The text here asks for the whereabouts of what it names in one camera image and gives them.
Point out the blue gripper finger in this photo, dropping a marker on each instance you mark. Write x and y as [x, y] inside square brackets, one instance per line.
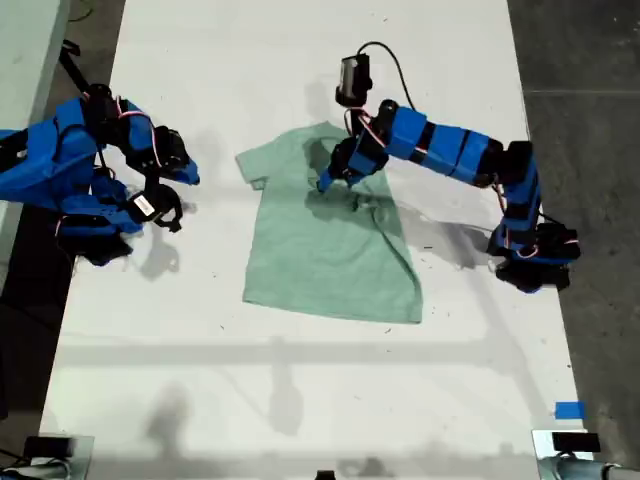
[326, 181]
[162, 176]
[352, 179]
[189, 174]

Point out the blue and black arm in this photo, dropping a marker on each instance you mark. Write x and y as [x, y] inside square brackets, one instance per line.
[50, 165]
[450, 145]

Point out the small black mount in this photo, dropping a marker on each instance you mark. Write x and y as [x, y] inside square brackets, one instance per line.
[326, 475]

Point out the small black box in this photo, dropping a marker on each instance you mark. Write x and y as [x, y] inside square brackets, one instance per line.
[47, 446]
[575, 442]

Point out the pale bench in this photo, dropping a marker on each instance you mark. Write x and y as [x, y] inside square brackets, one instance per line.
[25, 60]

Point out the grey metal tube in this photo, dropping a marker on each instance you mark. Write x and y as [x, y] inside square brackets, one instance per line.
[585, 470]
[45, 472]

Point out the black camera box grey face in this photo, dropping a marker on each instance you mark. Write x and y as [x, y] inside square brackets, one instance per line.
[352, 80]

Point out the black camera box white label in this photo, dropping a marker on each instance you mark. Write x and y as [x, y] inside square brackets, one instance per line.
[150, 207]

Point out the blue tape strip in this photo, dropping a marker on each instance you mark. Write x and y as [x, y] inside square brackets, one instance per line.
[570, 410]

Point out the black stand leg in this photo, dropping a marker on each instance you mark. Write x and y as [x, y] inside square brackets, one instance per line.
[72, 67]

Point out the black camera stalk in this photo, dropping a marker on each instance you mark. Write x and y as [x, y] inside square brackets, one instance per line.
[150, 181]
[354, 120]

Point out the pale green T-shirt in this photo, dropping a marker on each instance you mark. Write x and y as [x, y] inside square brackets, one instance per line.
[325, 270]

